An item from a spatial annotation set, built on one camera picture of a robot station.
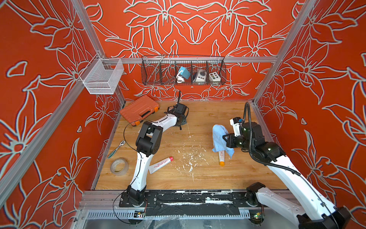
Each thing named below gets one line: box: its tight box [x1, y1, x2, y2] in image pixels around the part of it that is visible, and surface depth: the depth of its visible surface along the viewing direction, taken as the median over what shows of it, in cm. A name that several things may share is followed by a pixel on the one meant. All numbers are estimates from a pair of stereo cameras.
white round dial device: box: [194, 68, 207, 83], surface depth 93 cm
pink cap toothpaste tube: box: [148, 156, 174, 175], surface depth 86 cm
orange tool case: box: [120, 94, 160, 127], surface depth 112 cm
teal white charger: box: [175, 66, 191, 84], surface depth 86 cm
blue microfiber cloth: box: [211, 124, 235, 159], surface depth 78 cm
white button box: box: [208, 71, 222, 86], surface depth 96 cm
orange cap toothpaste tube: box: [218, 150, 225, 167], surface depth 87 cm
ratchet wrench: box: [106, 140, 126, 159], surface depth 92 cm
